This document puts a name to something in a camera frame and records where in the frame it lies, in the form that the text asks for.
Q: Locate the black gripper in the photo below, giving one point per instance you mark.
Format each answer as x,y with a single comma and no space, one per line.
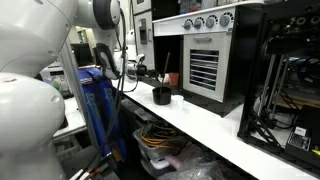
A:
142,70

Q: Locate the brown wooden spoon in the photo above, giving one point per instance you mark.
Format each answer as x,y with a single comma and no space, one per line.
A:
165,70

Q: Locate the black cup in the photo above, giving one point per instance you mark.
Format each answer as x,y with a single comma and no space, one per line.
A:
161,98

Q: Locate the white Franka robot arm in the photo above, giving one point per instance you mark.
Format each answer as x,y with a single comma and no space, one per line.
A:
30,46

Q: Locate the orange plastic cup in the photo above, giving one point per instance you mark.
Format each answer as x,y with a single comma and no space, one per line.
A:
173,80

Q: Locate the small white cup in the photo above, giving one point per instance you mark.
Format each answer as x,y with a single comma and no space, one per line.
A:
177,102

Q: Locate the white bowl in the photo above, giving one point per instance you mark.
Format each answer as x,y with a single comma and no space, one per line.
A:
165,78

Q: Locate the white toy fridge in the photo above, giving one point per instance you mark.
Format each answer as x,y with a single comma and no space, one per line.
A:
149,53

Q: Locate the grey fridge water dispenser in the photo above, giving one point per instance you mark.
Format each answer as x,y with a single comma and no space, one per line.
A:
143,31

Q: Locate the white toy oven door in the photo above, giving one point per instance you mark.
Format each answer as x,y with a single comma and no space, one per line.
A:
206,71

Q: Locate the grey oven knob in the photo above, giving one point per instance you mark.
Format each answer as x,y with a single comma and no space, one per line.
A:
210,21
225,20
198,23
187,24

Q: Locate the black computer monitor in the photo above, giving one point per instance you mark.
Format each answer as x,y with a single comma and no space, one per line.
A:
81,55

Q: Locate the clear plastic storage bin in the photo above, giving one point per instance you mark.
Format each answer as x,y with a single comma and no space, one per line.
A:
150,151

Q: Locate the white toy kitchen unit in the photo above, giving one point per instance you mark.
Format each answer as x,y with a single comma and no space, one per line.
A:
240,66

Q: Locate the pink cloth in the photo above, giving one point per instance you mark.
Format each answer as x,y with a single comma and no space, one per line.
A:
181,158

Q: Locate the white side table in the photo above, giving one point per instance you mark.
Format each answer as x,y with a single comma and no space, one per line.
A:
71,116

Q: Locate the clear box with green item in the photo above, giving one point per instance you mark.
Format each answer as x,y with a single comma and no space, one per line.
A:
55,80

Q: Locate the clear plastic bag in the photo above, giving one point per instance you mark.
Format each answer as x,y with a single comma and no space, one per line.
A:
193,173

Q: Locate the black box with white label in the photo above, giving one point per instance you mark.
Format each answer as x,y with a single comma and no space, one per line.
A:
299,140

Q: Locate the aluminium frame post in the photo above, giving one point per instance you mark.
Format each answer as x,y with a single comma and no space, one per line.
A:
73,86

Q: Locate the black 3D printer frame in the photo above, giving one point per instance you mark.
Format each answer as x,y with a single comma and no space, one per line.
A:
253,100

